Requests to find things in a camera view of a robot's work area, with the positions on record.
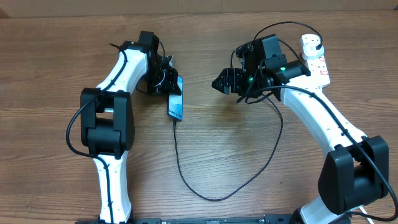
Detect Samsung Galaxy smartphone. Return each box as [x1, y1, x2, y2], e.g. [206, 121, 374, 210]
[167, 76, 183, 121]

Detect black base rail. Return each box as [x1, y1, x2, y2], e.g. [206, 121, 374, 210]
[74, 213, 352, 224]

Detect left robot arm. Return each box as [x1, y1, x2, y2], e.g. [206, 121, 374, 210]
[80, 31, 183, 223]

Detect white charger plug adapter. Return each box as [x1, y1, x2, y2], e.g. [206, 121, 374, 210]
[302, 44, 325, 60]

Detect white power strip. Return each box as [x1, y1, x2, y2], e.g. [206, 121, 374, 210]
[300, 34, 331, 88]

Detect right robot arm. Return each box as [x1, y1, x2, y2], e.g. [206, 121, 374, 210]
[212, 34, 393, 223]

